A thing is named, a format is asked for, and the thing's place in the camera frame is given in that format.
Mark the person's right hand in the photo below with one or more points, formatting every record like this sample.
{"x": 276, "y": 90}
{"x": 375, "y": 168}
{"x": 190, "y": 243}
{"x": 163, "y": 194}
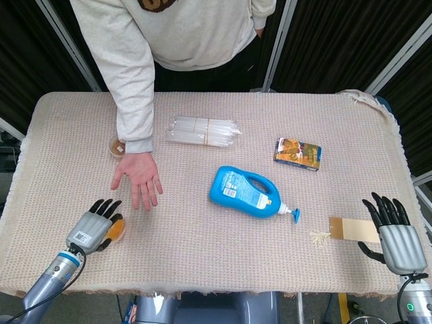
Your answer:
{"x": 138, "y": 172}

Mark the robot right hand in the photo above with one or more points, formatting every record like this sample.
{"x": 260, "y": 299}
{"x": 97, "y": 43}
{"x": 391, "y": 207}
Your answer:
{"x": 401, "y": 249}

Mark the person's left hand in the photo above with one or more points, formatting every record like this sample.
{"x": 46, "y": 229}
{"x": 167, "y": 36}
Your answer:
{"x": 260, "y": 32}

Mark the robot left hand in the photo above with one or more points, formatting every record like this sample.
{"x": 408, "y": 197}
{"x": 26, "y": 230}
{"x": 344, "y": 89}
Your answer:
{"x": 89, "y": 231}

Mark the orange object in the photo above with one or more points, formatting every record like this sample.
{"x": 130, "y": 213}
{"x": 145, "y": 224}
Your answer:
{"x": 117, "y": 231}

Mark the person's left forearm grey sleeve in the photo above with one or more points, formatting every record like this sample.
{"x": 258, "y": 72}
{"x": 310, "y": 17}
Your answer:
{"x": 263, "y": 13}

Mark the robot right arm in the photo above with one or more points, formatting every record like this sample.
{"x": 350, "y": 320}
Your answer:
{"x": 416, "y": 303}

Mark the person's right forearm grey sleeve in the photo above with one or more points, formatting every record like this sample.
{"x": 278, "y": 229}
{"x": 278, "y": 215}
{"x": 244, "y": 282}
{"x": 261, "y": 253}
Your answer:
{"x": 135, "y": 118}

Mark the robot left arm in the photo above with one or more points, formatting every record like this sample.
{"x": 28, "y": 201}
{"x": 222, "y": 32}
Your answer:
{"x": 50, "y": 276}

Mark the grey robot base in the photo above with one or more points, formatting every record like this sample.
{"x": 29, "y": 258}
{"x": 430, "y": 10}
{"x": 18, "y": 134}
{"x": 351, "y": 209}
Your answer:
{"x": 219, "y": 307}

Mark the small brown pudding cup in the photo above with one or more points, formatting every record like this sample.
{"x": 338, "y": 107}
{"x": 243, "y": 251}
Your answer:
{"x": 116, "y": 147}

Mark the tan bookmark with tassel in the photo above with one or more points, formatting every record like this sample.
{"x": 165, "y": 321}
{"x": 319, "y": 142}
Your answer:
{"x": 354, "y": 229}

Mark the person body grey sweatshirt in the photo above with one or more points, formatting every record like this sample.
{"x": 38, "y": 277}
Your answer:
{"x": 202, "y": 33}

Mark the pack of clear straws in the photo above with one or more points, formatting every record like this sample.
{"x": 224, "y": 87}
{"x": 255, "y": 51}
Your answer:
{"x": 202, "y": 131}

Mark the black curtain panel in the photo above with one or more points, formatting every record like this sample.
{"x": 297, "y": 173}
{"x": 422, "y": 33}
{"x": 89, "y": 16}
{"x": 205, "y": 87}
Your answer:
{"x": 415, "y": 118}
{"x": 27, "y": 50}
{"x": 337, "y": 40}

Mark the blue pump detergent bottle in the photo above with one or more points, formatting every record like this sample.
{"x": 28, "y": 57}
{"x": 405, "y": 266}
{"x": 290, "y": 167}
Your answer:
{"x": 236, "y": 189}

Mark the beige woven tablecloth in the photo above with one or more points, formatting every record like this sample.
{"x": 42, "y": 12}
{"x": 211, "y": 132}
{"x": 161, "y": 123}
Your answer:
{"x": 202, "y": 253}

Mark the blue yellow cardboard box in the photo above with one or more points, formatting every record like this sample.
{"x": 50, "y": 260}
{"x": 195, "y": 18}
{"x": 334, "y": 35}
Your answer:
{"x": 297, "y": 155}

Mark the grey metal frame pole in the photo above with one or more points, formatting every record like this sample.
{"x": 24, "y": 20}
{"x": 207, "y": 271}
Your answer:
{"x": 398, "y": 57}
{"x": 423, "y": 184}
{"x": 67, "y": 47}
{"x": 11, "y": 129}
{"x": 280, "y": 44}

